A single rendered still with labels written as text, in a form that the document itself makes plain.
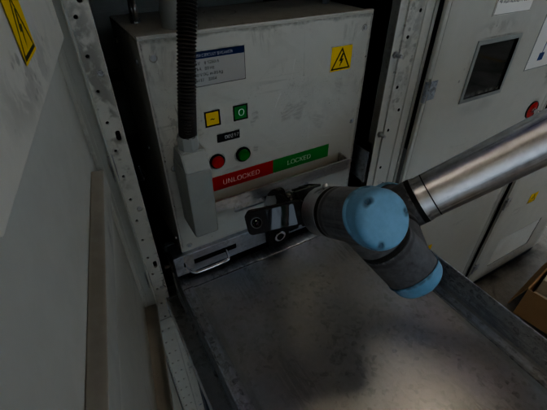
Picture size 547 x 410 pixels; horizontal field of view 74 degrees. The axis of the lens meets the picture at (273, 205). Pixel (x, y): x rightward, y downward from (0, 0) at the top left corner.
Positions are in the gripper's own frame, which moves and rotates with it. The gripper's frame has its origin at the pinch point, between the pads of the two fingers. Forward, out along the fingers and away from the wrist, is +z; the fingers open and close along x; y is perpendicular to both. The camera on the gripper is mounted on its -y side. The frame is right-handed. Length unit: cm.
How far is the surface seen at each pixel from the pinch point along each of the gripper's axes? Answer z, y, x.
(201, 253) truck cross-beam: 8.5, -15.6, -7.3
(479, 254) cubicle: 35, 114, -62
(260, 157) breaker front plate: -0.7, 1.6, 11.2
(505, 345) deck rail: -31, 30, -37
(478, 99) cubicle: -7, 67, 11
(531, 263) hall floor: 46, 169, -91
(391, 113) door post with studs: -6.6, 36.1, 13.1
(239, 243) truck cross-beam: 9.3, -5.6, -8.6
